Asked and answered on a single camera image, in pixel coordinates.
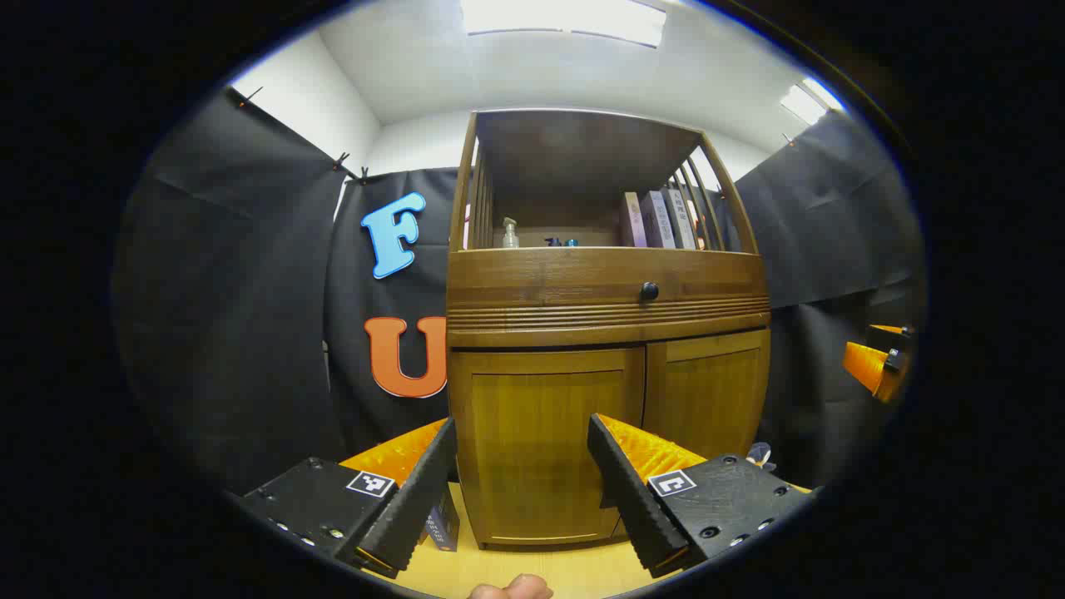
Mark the black backdrop cloth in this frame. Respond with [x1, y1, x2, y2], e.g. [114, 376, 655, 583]
[112, 83, 924, 500]

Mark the blue hardcover book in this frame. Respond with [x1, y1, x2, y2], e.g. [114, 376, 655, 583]
[424, 487, 461, 552]

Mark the wooden double-door shoe cabinet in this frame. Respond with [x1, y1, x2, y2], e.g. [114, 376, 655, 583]
[445, 108, 773, 550]

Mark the purple grey book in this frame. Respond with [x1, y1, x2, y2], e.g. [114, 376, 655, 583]
[641, 191, 677, 250]

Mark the wooden shoe cabinet door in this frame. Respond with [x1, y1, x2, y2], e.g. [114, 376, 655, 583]
[449, 345, 648, 548]
[643, 329, 770, 468]

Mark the small ceiling light panel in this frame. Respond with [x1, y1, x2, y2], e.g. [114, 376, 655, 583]
[780, 77, 846, 126]

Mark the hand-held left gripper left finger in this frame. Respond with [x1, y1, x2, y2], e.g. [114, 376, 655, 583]
[241, 416, 460, 579]

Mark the pale pink book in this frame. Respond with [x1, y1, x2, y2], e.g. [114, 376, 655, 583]
[620, 192, 649, 248]

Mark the large ceiling light panel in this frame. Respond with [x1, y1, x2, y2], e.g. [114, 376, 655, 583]
[460, 0, 668, 48]

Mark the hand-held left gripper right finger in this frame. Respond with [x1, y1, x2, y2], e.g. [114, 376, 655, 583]
[587, 413, 814, 580]

